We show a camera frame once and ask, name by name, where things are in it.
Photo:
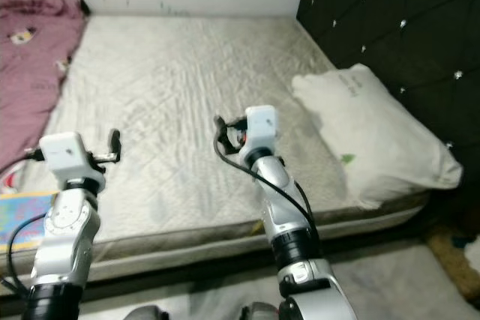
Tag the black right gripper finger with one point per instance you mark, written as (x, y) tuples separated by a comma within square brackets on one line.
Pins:
[(219, 127)]

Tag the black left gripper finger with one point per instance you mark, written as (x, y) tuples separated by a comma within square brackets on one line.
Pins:
[(115, 141)]

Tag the blue children's book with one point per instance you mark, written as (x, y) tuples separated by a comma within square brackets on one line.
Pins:
[(19, 222)]

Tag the white pillow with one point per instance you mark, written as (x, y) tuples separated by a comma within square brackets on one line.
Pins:
[(375, 133)]

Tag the quilted white mattress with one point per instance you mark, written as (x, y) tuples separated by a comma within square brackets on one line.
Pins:
[(172, 88)]

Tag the pink Mickey print blanket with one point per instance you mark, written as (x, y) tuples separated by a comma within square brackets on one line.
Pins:
[(34, 88)]

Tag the grey robot left leg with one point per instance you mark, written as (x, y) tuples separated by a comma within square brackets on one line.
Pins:
[(144, 314)]

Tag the grey robot leg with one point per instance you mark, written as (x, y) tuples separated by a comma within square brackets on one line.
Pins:
[(261, 312), (144, 314)]

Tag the grey robot right leg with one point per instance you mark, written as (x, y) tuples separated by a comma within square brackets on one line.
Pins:
[(261, 312)]

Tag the black tufted headboard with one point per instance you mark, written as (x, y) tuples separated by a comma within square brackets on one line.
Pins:
[(405, 13)]

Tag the brown fuzzy rug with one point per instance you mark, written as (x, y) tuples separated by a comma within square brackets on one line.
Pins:
[(450, 260)]

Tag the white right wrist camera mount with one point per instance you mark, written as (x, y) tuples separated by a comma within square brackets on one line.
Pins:
[(261, 129)]

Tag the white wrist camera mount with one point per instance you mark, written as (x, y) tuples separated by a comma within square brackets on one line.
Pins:
[(261, 129), (67, 154)]

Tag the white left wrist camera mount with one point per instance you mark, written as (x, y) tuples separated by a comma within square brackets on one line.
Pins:
[(67, 154)]

